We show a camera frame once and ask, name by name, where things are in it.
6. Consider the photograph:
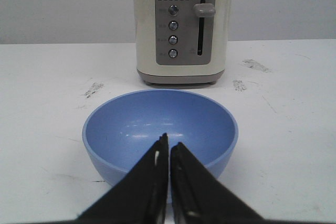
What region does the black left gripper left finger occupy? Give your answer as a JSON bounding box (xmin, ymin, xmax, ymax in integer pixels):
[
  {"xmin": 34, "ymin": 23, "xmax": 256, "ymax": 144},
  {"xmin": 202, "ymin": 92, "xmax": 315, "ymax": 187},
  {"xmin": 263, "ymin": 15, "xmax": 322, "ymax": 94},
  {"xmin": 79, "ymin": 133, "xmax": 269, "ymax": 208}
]
[{"xmin": 76, "ymin": 133, "xmax": 169, "ymax": 223}]

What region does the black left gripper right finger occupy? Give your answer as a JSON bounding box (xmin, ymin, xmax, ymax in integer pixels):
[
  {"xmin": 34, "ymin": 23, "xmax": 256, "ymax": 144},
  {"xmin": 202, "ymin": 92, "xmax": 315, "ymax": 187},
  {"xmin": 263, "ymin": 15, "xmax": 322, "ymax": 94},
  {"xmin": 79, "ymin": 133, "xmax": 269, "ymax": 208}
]
[{"xmin": 170, "ymin": 142, "xmax": 264, "ymax": 223}]

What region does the blue bowl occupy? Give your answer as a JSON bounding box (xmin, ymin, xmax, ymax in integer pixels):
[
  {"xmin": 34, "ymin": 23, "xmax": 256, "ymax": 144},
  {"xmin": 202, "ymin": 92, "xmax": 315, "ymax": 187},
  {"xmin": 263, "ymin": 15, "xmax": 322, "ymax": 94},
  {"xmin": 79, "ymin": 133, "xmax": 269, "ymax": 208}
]
[{"xmin": 82, "ymin": 89, "xmax": 239, "ymax": 186}]

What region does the cream two-slot toaster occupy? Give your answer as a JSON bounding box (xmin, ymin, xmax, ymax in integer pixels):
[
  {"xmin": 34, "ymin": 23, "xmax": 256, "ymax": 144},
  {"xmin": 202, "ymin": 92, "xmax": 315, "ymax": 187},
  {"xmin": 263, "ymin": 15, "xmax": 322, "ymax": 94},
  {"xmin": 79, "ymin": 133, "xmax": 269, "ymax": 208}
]
[{"xmin": 133, "ymin": 0, "xmax": 231, "ymax": 85}]

